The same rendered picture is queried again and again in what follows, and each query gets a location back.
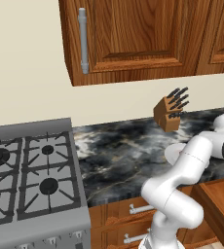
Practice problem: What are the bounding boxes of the wooden knife block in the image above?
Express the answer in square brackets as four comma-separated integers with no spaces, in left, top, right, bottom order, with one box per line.
[153,86,191,132]

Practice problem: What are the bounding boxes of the white plate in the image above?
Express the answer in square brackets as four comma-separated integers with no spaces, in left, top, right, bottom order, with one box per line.
[164,142,187,167]

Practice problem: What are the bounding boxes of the wooden drawer front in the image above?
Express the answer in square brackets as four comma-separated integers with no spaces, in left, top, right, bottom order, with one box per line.
[90,219,223,249]
[88,185,196,230]

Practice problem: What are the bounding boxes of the open wooden drawer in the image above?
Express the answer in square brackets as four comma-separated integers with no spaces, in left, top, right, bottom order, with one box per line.
[191,176,224,249]

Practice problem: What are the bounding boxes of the grey gas hob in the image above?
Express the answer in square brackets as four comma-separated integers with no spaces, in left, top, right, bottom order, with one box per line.
[0,117,93,249]

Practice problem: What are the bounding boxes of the grey cupboard door handle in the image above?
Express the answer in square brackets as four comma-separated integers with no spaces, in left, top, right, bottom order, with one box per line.
[77,7,91,75]

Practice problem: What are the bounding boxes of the silver drawer handle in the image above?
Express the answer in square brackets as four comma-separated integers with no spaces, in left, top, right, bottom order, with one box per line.
[129,202,156,215]
[123,231,151,245]

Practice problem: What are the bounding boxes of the wooden cupboard door with handle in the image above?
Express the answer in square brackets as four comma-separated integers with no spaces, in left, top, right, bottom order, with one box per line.
[58,0,213,88]

